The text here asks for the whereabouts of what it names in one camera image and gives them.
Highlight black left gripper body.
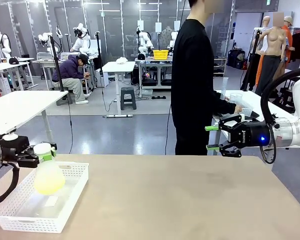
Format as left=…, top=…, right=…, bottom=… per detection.
left=0, top=134, right=31, bottom=167

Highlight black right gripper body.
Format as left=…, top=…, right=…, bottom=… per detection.
left=226, top=121, right=272, bottom=154

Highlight white perforated plastic basket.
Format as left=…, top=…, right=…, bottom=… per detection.
left=0, top=161, right=90, bottom=234
left=228, top=96, right=255, bottom=117

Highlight translucent plastic conical flask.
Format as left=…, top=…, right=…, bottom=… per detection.
left=33, top=147, right=66, bottom=195

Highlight clear plastic graduated cylinder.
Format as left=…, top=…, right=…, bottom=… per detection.
left=221, top=76, right=229, bottom=100

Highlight person's right forearm black sleeve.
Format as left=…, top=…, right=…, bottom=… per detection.
left=212, top=96, right=237, bottom=115

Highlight white rounded side table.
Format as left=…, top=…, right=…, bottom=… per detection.
left=208, top=89, right=300, bottom=156

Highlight person in black sweater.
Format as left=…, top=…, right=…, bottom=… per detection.
left=170, top=0, right=237, bottom=156

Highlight wooden shoe rack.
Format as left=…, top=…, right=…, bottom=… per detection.
left=213, top=57, right=228, bottom=77

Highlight dark luggage bags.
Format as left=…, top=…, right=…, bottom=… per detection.
left=227, top=48, right=246, bottom=70

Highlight white background desk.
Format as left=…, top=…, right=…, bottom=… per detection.
left=0, top=57, right=35, bottom=91

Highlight seated person purple hoodie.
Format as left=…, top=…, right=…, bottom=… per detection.
left=51, top=53, right=91, bottom=105

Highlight black tripod pole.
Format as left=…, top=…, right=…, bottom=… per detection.
left=47, top=34, right=66, bottom=92

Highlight beige bare mannequin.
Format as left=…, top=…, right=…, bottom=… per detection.
left=255, top=12, right=288, bottom=96

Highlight yellow plastic basket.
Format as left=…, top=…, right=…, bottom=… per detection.
left=152, top=49, right=170, bottom=60

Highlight grey plastic stool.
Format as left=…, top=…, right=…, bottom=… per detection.
left=120, top=86, right=138, bottom=111

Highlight grey equipment desk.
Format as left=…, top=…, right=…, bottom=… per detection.
left=134, top=56, right=173, bottom=91

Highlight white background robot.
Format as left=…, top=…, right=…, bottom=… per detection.
left=71, top=22, right=92, bottom=55
left=0, top=31, right=12, bottom=60

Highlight white mannequin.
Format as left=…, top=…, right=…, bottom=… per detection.
left=249, top=16, right=271, bottom=76

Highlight orange-clad figure tan hat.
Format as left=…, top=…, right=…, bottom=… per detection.
left=281, top=15, right=296, bottom=63

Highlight black slim stand pole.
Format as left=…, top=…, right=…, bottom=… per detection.
left=94, top=31, right=105, bottom=76

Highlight white standing desk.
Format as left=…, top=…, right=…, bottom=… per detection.
left=102, top=61, right=136, bottom=117

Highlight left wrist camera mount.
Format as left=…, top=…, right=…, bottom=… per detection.
left=1, top=132, right=20, bottom=142

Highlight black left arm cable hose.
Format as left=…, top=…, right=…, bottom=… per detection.
left=0, top=163, right=20, bottom=207

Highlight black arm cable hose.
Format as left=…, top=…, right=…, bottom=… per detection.
left=0, top=163, right=20, bottom=207
left=259, top=66, right=300, bottom=165

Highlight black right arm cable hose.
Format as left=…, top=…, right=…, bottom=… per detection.
left=259, top=66, right=300, bottom=165

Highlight black camera tripod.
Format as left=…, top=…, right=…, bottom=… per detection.
left=241, top=29, right=262, bottom=92

